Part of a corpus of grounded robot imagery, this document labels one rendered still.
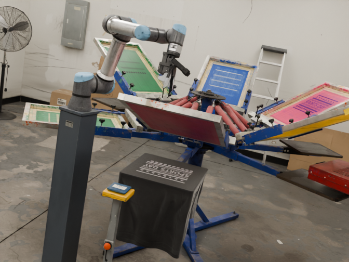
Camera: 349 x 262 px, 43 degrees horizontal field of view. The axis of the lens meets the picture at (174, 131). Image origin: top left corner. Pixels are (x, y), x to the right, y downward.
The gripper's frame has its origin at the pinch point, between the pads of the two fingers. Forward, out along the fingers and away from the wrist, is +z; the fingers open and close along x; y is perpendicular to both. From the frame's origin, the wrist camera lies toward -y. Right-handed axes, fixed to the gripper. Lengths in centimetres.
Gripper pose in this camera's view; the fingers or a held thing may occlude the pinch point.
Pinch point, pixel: (168, 91)
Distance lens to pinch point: 228.6
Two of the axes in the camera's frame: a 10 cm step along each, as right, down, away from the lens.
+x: -1.8, -1.1, -9.8
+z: -2.4, 9.7, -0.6
